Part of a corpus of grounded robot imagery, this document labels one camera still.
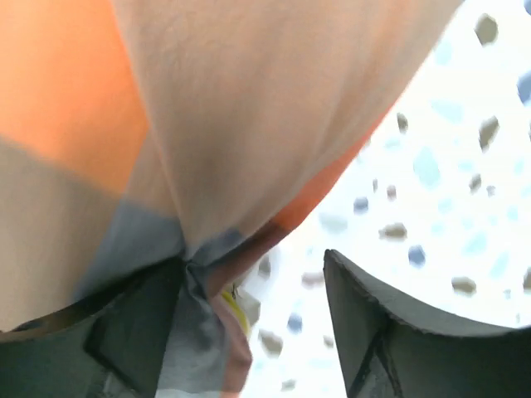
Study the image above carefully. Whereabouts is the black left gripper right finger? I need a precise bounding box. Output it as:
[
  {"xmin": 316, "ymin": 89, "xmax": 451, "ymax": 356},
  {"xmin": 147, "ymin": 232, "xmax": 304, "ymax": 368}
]
[{"xmin": 324, "ymin": 250, "xmax": 530, "ymax": 397}]

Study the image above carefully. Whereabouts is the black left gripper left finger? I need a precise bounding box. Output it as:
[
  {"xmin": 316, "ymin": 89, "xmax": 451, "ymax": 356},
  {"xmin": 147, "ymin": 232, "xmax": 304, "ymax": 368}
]
[{"xmin": 1, "ymin": 258, "xmax": 184, "ymax": 398}]

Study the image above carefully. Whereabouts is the cream pillow yellow trim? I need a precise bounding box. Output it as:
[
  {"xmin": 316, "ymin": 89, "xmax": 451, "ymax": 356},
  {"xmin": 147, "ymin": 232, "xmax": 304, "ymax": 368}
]
[{"xmin": 222, "ymin": 289, "xmax": 250, "ymax": 337}]

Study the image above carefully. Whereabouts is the orange grey plaid pillowcase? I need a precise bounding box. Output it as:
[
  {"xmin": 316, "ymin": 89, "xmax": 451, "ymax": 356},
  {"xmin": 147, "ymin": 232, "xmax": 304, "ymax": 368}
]
[{"xmin": 1, "ymin": 1, "xmax": 459, "ymax": 397}]

